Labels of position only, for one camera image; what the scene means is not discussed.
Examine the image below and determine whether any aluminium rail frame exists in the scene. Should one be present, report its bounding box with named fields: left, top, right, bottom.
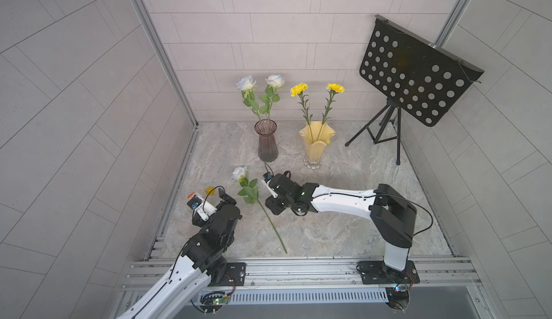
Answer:
left=120, top=255, right=482, bottom=292

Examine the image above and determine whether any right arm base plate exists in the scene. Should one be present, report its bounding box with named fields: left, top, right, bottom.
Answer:
left=356, top=260, right=420, bottom=285

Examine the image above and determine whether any yellow wavy vase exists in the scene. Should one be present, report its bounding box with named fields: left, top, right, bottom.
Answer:
left=299, top=121, right=336, bottom=169

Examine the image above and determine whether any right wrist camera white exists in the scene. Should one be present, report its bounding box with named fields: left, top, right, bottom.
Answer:
left=262, top=172, right=278, bottom=198

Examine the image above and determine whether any left circuit board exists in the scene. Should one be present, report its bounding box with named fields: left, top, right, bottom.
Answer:
left=199, top=291, right=231, bottom=315

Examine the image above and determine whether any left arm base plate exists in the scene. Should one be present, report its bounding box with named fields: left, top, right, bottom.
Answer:
left=209, top=262, right=247, bottom=287

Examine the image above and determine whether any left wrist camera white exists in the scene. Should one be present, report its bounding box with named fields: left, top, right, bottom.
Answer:
left=187, top=193, right=217, bottom=226

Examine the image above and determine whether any yellow carnation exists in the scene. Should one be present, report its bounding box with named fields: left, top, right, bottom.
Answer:
left=314, top=83, right=345, bottom=142
left=290, top=83, right=313, bottom=143

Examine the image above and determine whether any ventilation grille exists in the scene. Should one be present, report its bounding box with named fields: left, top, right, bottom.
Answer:
left=229, top=288, right=389, bottom=305

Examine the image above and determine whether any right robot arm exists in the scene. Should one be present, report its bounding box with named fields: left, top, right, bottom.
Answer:
left=262, top=172, right=420, bottom=272

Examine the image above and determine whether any white rose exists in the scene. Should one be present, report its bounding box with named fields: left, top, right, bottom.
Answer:
left=237, top=76, right=262, bottom=121
left=260, top=75, right=285, bottom=120
left=231, top=166, right=288, bottom=254

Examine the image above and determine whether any black perforated music stand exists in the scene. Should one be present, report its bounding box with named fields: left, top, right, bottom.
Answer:
left=358, top=15, right=484, bottom=145

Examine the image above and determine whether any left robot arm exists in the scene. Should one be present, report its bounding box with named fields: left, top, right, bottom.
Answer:
left=120, top=186, right=242, bottom=318

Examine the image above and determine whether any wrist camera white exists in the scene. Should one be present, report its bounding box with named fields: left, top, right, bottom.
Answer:
left=262, top=172, right=278, bottom=198
left=187, top=193, right=217, bottom=226

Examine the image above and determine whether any purple glass vase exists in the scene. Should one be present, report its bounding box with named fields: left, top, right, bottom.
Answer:
left=254, top=119, right=278, bottom=162

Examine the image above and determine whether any yellow wedge block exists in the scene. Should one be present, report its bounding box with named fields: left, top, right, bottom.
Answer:
left=205, top=186, right=217, bottom=195

